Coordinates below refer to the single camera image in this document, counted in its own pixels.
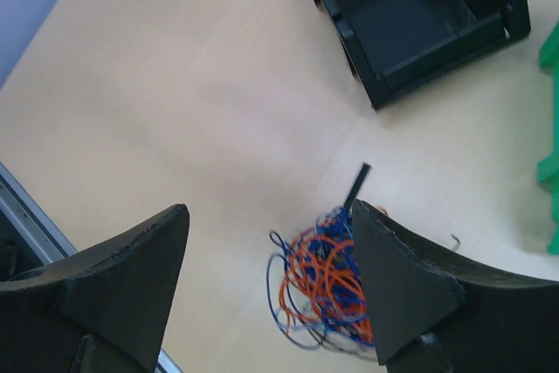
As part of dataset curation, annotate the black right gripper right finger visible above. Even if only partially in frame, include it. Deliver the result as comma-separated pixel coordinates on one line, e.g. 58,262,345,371
352,201,558,373

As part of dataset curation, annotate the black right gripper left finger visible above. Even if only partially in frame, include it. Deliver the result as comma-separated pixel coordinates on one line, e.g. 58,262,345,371
0,203,190,373

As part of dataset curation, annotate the blue thin cable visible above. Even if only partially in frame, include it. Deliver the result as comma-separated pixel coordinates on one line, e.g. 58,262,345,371
266,205,376,355

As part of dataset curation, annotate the black thick cable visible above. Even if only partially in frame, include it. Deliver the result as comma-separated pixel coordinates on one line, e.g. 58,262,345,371
343,162,372,209

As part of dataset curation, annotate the green plastic bin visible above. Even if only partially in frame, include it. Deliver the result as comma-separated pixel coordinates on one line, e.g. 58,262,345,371
535,18,559,256

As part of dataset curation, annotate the black plastic bin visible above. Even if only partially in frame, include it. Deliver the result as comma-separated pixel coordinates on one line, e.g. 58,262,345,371
314,0,531,109

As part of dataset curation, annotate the aluminium table frame rail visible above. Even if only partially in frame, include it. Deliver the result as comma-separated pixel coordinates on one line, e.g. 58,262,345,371
0,162,180,373

